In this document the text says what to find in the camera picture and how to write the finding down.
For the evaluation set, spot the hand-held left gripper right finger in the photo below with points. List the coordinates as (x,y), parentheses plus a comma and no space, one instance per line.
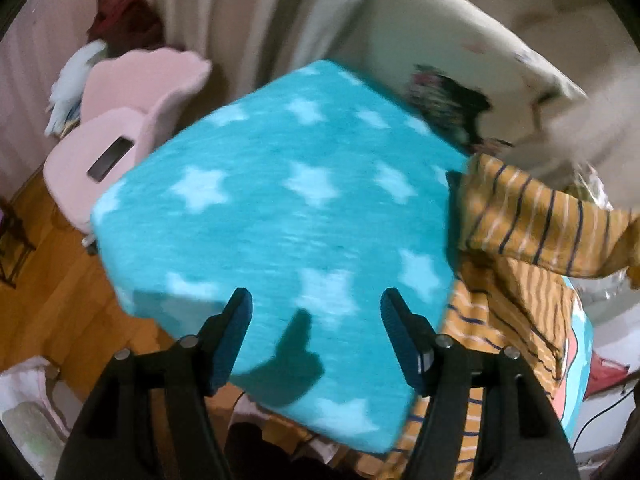
(400,340)

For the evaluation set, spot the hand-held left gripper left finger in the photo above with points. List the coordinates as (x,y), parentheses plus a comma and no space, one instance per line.
(231,340)

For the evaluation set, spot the orange striped shirt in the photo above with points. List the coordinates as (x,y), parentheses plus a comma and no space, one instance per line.
(520,260)

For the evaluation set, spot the teal star-print blanket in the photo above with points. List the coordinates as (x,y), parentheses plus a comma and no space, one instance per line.
(280,220)

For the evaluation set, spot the white cloth bag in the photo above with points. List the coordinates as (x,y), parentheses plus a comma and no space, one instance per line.
(30,410)

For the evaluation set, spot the black phone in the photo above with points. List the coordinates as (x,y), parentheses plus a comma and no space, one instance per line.
(110,157)

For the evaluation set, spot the pink chair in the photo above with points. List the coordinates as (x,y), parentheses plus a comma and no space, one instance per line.
(125,130)

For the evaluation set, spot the dark metal stand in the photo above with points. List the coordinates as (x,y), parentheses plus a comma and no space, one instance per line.
(12,245)

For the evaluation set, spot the white printed pillow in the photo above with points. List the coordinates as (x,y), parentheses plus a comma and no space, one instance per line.
(450,60)

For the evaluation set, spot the white cloth on chair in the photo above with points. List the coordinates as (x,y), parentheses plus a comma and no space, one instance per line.
(70,90)

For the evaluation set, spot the cream curtain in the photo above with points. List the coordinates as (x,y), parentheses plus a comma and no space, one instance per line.
(220,15)

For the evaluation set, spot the dark red cloth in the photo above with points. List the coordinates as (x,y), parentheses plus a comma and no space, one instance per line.
(127,20)

